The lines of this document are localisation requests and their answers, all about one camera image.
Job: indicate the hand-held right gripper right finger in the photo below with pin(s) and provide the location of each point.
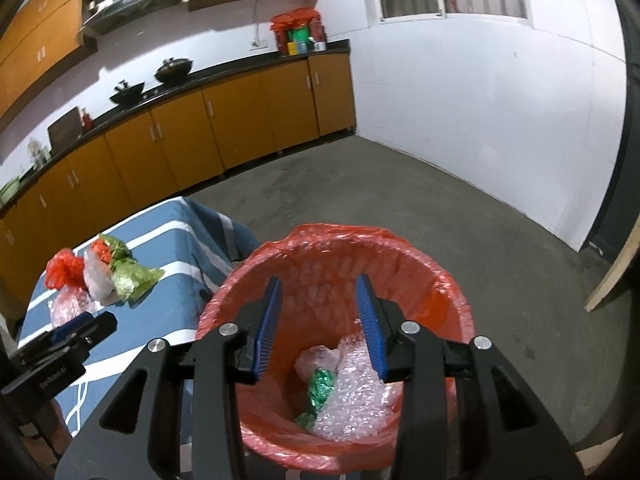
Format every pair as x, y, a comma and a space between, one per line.
370, 325

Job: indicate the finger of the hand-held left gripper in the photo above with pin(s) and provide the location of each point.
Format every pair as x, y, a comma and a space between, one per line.
100, 329
72, 324

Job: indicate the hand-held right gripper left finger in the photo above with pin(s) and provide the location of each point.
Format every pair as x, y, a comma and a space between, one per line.
267, 330

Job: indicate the small bubble wrap sheet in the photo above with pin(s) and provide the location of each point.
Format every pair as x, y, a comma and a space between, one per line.
67, 305

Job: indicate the clear plastic bag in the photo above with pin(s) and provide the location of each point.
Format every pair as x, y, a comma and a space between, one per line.
97, 275

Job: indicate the white plastic bag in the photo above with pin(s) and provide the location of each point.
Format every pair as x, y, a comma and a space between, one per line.
315, 360

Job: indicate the red plastic bag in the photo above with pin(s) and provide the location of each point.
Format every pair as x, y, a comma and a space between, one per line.
65, 267

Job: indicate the red plastic mesh basket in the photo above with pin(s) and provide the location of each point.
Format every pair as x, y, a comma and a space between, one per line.
310, 290

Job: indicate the green plastic wrapper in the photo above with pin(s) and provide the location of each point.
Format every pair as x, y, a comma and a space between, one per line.
132, 277

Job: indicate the large bubble wrap sheet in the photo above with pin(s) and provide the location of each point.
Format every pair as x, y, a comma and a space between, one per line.
350, 395

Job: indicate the green foil wrapper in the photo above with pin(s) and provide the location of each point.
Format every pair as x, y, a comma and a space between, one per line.
320, 390

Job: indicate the red and green wrapper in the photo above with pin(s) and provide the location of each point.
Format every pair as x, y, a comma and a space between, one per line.
105, 249

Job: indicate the red waste basket with liner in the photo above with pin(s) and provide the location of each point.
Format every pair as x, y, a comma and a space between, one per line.
450, 310

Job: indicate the blue striped tablecloth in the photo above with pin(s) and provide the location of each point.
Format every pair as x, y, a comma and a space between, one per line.
165, 240

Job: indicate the green basin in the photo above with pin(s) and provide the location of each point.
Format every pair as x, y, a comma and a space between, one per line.
7, 190

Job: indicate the clear bag with bottles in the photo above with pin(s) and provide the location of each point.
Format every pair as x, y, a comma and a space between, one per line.
37, 150

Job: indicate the brown cutting board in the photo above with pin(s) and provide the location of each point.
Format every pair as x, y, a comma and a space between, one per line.
64, 130

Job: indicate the red bottle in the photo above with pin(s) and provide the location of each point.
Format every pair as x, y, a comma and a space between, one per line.
86, 120

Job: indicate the wooden lower kitchen cabinets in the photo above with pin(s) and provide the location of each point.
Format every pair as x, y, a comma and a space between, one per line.
235, 120

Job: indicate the black wok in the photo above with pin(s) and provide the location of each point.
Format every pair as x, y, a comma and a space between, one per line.
127, 92

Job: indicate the black kitchen countertop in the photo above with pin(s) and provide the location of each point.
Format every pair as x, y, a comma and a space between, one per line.
225, 67

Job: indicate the black pot with lid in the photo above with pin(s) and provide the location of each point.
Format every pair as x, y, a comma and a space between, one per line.
172, 69

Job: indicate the yellow box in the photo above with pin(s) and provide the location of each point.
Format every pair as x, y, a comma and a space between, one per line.
292, 49

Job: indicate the white cup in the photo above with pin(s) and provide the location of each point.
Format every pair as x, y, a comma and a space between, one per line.
320, 46

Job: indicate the dark door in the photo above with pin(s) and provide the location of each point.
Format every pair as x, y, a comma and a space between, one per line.
615, 160

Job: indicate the red bag over containers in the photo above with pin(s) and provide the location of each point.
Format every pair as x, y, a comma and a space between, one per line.
295, 17

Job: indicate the steel range hood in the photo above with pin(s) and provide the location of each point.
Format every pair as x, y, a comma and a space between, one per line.
130, 2

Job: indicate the cream wooden table frame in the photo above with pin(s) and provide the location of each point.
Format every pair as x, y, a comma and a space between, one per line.
615, 270

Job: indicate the white wall socket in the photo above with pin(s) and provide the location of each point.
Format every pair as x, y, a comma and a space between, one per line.
256, 44

